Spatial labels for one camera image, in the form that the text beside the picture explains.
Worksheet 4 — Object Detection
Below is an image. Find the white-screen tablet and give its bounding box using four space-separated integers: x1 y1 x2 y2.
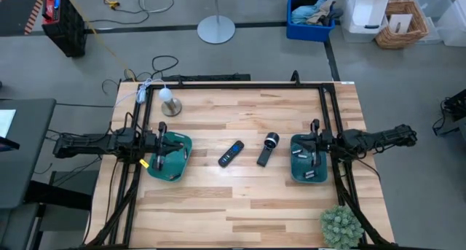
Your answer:
0 109 21 152

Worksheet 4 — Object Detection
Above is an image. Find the wicker basket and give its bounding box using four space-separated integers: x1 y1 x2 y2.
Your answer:
374 0 430 50

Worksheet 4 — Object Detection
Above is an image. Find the blue plastic bin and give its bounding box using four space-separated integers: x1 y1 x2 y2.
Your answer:
285 0 335 43

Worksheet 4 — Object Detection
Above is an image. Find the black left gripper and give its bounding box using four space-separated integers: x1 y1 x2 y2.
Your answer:
145 121 185 171

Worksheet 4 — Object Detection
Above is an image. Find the black metal table frame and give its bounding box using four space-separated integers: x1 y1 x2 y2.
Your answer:
82 70 398 250

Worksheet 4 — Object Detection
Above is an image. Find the black power strip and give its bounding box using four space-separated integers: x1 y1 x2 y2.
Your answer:
161 73 251 82

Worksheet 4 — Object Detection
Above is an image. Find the white card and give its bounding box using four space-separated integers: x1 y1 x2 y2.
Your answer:
387 12 414 35

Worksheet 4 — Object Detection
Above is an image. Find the black mat, striped edge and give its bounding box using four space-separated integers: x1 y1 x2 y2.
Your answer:
0 0 48 37

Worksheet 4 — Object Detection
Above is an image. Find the black looped cable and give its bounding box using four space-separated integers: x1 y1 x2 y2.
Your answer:
100 55 180 94

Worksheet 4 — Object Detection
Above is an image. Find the yellow floor cable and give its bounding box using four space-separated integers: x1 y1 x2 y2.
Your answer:
61 0 138 82

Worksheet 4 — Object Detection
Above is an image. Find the white bulb table lamp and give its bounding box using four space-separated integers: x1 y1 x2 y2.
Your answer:
158 87 183 117

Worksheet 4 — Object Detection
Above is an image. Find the silver floor stand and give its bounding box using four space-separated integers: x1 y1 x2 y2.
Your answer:
197 0 237 45

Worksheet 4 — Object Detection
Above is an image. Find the light blue cloth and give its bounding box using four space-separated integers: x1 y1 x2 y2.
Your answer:
291 0 326 26

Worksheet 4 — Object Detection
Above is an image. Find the teal plastic bin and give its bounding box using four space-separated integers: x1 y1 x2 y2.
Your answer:
290 133 328 184
147 131 194 183

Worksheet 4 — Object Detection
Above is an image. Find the white floor cable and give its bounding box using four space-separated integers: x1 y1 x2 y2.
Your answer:
137 0 176 15

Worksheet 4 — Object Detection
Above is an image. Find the black desk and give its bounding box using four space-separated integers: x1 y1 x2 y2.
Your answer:
0 98 58 210

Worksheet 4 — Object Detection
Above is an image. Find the white cable bundle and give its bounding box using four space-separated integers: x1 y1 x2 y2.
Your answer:
135 78 157 104

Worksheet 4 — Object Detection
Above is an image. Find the beige cloth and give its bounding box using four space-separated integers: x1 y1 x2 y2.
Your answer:
307 0 336 27

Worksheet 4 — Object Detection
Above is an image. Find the white plastic bin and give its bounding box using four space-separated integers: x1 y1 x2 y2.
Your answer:
341 0 391 43

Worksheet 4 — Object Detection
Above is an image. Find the red and black tool case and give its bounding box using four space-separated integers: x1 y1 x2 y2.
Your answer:
41 0 88 58

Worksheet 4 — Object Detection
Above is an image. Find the green artificial plant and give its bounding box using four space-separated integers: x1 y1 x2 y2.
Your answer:
320 205 365 250

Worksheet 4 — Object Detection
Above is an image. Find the black equipment box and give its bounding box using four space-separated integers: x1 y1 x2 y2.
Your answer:
431 89 466 136

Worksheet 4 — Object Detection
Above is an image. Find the black floor cable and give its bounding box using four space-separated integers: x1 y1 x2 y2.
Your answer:
87 0 151 26

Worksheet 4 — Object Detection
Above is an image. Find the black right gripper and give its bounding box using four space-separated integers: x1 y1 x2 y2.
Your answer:
293 118 332 169

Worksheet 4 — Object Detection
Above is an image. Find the black remote, blue button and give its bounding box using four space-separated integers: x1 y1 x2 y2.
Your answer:
217 140 245 168

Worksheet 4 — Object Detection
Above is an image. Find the clear plastic bin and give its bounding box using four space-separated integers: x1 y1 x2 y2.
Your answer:
414 0 454 45
435 0 466 47

